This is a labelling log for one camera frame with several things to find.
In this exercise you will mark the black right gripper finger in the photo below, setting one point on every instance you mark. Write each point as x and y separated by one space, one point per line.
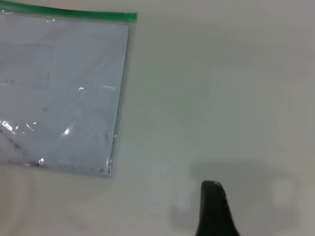
211 211

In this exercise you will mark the clear plastic zip bag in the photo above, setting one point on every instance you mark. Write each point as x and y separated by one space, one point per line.
73 73

